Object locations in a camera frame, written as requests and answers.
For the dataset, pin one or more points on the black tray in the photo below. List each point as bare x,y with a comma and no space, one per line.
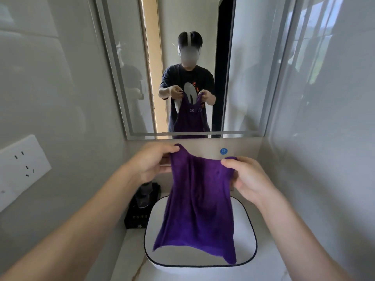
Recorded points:
137,216

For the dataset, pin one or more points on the blue round sticker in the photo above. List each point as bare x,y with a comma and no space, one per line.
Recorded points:
223,151

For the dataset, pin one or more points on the rectangular wall mirror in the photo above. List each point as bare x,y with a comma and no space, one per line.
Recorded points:
123,70

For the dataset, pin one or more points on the purple microfibre cloth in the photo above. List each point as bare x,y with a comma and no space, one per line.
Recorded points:
199,207

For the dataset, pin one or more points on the white sink basin black rim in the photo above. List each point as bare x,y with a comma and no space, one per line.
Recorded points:
246,231

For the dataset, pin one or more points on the white wall switch socket panel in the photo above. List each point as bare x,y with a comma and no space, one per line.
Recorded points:
17,172

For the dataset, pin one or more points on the person's right forearm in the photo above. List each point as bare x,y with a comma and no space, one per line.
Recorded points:
298,242

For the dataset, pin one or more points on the person's left hand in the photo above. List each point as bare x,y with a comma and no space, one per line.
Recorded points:
152,160

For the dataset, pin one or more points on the person's right hand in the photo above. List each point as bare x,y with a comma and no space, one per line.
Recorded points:
252,181

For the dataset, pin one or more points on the person's left forearm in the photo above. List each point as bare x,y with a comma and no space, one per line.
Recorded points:
73,231

